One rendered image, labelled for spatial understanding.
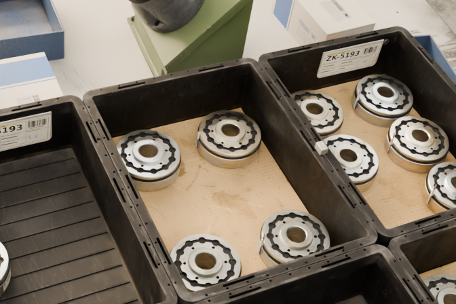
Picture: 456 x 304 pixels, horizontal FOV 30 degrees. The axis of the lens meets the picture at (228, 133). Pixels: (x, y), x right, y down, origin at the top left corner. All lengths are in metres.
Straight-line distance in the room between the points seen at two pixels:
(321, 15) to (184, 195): 0.61
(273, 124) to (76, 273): 0.39
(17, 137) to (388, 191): 0.59
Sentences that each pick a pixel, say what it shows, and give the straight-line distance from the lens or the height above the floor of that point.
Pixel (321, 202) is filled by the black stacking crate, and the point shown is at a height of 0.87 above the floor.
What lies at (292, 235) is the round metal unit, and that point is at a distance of 1.27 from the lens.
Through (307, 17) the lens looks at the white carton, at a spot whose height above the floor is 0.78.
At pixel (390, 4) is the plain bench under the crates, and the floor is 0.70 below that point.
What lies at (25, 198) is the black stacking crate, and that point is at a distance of 1.30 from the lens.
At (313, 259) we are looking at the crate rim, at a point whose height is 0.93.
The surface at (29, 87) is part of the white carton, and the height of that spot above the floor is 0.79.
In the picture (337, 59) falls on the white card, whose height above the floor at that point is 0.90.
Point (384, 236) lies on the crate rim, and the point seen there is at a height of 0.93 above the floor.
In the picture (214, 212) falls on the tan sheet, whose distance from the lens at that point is 1.29.
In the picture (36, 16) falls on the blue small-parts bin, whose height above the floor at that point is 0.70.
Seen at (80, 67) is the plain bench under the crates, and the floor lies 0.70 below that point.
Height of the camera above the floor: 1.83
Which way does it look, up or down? 45 degrees down
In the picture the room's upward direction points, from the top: 11 degrees clockwise
